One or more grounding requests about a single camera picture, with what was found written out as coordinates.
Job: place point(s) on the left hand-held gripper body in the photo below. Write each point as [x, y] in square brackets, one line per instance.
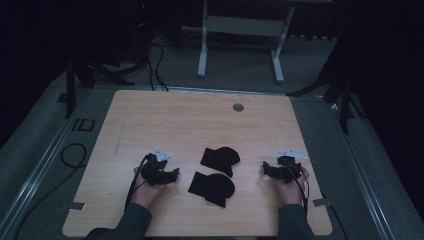
[153, 168]

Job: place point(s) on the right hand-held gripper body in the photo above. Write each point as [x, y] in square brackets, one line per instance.
[288, 166]

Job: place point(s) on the person's left hand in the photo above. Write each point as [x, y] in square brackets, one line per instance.
[146, 195]

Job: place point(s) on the person's right hand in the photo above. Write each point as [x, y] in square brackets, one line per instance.
[290, 193]

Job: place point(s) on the black sock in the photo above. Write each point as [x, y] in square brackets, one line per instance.
[213, 188]
[221, 160]

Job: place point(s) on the grey table grommet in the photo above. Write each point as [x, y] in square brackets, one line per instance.
[238, 107]

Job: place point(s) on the black tape floor marks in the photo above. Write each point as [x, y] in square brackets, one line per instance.
[83, 125]

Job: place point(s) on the black tripod stand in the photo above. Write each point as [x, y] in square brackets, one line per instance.
[345, 96]
[70, 90]

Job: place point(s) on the white desk frame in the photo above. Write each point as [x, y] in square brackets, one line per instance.
[240, 26]

